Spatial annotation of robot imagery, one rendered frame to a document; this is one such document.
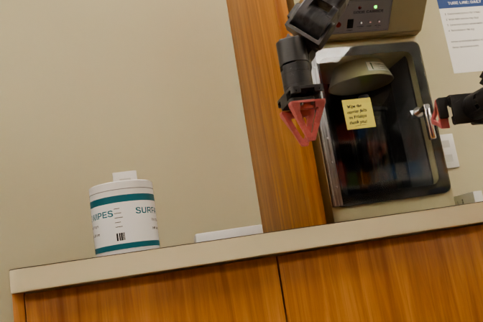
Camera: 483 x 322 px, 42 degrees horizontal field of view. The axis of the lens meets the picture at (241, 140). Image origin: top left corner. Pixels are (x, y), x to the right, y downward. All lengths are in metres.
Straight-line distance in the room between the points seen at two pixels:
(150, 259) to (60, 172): 0.82
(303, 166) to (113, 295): 0.52
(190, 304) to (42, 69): 1.04
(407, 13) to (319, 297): 0.79
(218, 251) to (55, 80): 0.99
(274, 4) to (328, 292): 0.69
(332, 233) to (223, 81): 0.91
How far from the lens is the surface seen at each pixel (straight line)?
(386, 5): 1.63
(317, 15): 1.21
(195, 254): 1.13
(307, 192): 1.41
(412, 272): 1.28
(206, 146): 1.91
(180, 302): 1.15
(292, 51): 1.19
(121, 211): 1.25
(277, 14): 1.51
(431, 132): 1.58
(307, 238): 1.17
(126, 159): 1.89
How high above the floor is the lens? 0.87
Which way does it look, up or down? 12 degrees up
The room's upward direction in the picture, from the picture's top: 9 degrees counter-clockwise
